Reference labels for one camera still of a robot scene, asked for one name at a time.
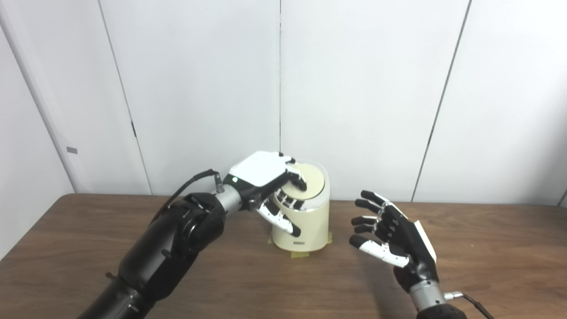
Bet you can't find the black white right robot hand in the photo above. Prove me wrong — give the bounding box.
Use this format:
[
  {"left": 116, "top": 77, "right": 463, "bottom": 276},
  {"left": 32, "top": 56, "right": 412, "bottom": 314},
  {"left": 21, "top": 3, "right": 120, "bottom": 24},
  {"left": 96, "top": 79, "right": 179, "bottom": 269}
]
[{"left": 349, "top": 191, "right": 439, "bottom": 293}]

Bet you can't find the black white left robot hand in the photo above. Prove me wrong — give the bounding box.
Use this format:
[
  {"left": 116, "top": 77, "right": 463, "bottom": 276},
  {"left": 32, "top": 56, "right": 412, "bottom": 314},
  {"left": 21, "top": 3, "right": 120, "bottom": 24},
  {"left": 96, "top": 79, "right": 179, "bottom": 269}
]
[{"left": 228, "top": 151, "right": 308, "bottom": 238}]

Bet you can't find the round cream bin lid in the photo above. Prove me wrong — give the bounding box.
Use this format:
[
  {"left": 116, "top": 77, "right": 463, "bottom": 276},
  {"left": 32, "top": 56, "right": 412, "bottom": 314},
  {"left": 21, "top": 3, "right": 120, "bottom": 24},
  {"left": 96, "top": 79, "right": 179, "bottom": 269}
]
[{"left": 277, "top": 163, "right": 326, "bottom": 200}]

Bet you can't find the cream-colored trash bin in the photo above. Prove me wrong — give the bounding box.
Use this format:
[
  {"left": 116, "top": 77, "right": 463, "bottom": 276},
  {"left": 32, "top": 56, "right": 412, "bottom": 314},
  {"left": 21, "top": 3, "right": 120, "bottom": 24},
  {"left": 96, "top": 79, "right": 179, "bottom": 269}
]
[{"left": 270, "top": 162, "right": 331, "bottom": 253}]

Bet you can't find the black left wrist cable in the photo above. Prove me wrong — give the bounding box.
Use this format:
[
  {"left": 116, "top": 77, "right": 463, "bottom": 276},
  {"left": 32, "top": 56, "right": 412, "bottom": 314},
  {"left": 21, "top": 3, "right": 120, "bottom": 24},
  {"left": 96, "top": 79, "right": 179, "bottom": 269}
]
[{"left": 162, "top": 169, "right": 224, "bottom": 213}]

